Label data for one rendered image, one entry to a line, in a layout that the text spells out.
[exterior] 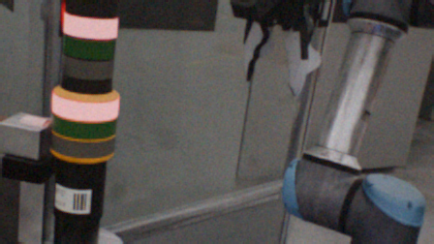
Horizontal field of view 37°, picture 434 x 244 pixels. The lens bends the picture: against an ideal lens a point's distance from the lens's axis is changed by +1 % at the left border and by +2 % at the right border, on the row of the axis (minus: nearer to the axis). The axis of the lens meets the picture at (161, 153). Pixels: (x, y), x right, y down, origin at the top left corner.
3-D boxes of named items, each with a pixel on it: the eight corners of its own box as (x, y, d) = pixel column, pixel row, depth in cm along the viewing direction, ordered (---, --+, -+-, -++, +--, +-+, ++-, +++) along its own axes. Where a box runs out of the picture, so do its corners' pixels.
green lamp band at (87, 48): (54, 54, 40) (54, 34, 39) (74, 46, 43) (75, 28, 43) (105, 62, 39) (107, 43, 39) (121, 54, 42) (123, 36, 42)
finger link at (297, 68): (331, 90, 93) (324, 27, 92) (307, 94, 89) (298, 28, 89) (314, 93, 95) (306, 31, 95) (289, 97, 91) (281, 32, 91)
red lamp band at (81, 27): (54, 33, 39) (55, 13, 39) (75, 27, 43) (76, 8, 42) (107, 42, 39) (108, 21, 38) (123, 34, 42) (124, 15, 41)
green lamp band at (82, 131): (40, 133, 41) (41, 114, 41) (66, 116, 45) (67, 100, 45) (104, 144, 40) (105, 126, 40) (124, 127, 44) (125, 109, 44)
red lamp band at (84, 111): (41, 113, 41) (42, 95, 40) (67, 99, 45) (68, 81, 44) (105, 125, 40) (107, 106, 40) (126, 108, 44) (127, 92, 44)
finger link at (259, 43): (267, 79, 101) (294, 28, 96) (242, 82, 98) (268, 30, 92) (255, 68, 103) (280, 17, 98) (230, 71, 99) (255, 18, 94)
